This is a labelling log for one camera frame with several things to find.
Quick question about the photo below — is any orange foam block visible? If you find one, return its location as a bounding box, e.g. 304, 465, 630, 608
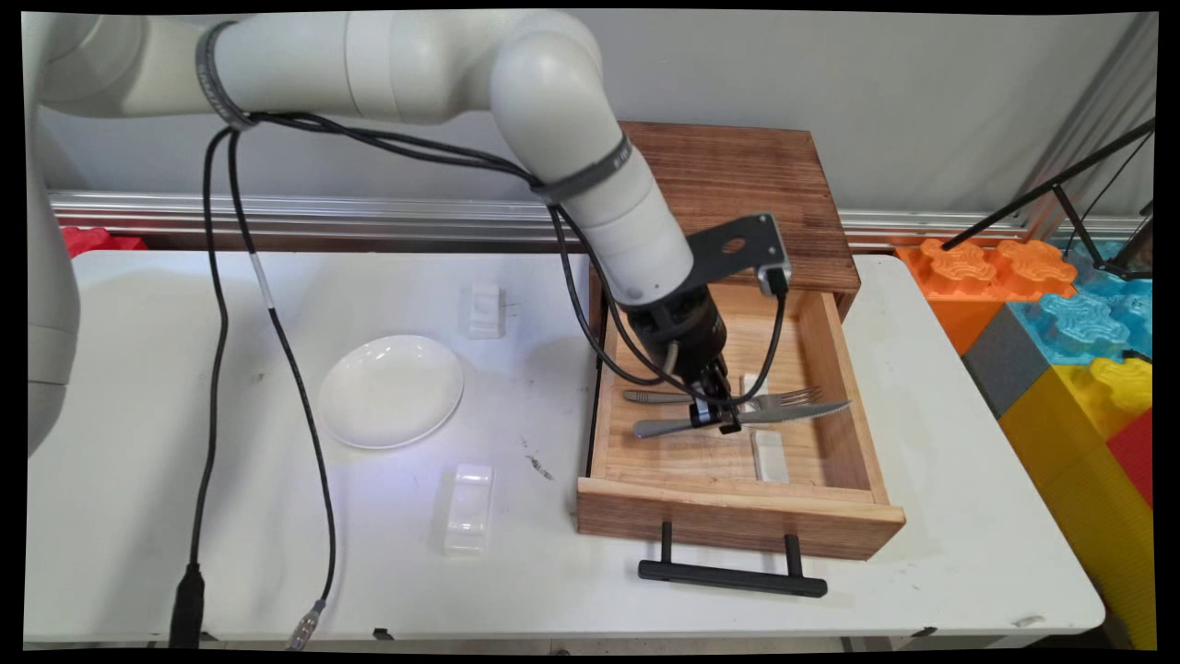
894, 238, 1080, 356

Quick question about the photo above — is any black metal stand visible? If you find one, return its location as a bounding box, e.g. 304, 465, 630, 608
940, 120, 1158, 282

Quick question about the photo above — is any small red foam block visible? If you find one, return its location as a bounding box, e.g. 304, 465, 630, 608
60, 226, 148, 259

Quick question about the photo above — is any aluminium rail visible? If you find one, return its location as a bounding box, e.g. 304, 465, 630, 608
51, 191, 1144, 248

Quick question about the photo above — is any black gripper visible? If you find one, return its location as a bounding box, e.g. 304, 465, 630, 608
625, 286, 743, 435

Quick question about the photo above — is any black cable with white band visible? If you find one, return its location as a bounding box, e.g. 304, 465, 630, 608
226, 111, 789, 651

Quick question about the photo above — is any dark wooden cabinet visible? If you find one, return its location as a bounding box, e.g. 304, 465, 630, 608
590, 120, 863, 319

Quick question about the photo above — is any steel table knife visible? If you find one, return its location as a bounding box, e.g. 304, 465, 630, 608
632, 399, 853, 439

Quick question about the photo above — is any white round plate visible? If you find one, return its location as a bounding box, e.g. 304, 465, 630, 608
317, 334, 465, 451

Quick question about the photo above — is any large red foam block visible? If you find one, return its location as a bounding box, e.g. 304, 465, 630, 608
1106, 409, 1155, 508

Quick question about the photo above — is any grey foam block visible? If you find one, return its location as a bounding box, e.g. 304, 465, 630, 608
962, 304, 1052, 419

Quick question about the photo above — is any steel fork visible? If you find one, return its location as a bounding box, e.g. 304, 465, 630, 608
624, 385, 824, 413

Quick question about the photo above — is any grey fabric curtain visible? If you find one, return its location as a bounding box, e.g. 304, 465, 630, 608
1023, 14, 1158, 241

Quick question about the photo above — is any wrist camera on grey bracket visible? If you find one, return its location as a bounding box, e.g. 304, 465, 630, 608
687, 214, 792, 298

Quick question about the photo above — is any grey arm strap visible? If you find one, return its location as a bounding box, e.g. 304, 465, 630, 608
195, 20, 259, 132
530, 134, 634, 206

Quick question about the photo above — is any brown wooden back board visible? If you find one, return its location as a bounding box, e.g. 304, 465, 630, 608
147, 226, 591, 255

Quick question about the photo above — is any thick black cable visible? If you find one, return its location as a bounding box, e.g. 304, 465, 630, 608
169, 111, 738, 649

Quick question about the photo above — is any black drawer handle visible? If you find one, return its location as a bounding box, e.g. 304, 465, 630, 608
638, 521, 829, 599

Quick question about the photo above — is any light wooden drawer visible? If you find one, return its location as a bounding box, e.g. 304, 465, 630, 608
577, 281, 907, 562

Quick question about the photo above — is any blue foam block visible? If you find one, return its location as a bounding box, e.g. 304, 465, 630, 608
1009, 240, 1153, 368

